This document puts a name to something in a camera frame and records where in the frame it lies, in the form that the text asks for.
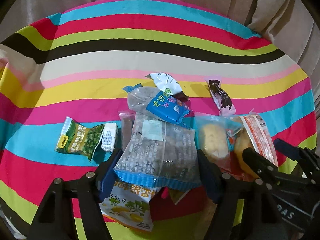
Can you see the orange ginkgo snack packet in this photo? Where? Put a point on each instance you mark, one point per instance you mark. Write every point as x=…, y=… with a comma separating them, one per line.
x=129, y=205

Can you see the pink chocolate candy bar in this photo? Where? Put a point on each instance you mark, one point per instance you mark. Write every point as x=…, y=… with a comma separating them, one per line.
x=220, y=96

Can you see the white blue candy packet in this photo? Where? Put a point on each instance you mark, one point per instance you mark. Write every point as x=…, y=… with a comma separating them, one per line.
x=166, y=83

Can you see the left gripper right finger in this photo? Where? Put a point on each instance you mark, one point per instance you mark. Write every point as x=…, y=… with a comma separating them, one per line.
x=243, y=209

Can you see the colourful striped cloth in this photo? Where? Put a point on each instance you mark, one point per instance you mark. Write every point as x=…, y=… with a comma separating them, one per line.
x=76, y=64

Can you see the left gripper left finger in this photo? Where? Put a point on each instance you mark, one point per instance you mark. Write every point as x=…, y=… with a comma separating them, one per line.
x=54, y=218

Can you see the small blue snack packet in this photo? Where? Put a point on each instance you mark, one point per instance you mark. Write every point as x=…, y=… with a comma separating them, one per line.
x=157, y=104

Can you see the clear cookie packet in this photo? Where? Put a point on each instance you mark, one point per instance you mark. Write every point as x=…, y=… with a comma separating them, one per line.
x=216, y=137

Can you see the beige curtain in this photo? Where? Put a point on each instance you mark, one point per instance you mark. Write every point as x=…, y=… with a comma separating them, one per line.
x=286, y=22

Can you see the blue clear snack packet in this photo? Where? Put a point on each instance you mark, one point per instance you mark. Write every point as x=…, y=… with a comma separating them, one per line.
x=159, y=154

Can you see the red clear pastry packet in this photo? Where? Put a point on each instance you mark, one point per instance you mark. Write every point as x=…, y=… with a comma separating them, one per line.
x=251, y=132

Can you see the green pea snack packet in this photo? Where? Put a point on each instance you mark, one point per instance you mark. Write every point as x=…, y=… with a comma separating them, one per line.
x=76, y=138

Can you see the red jerky stick packet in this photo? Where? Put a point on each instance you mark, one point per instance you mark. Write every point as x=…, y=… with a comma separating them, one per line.
x=127, y=119

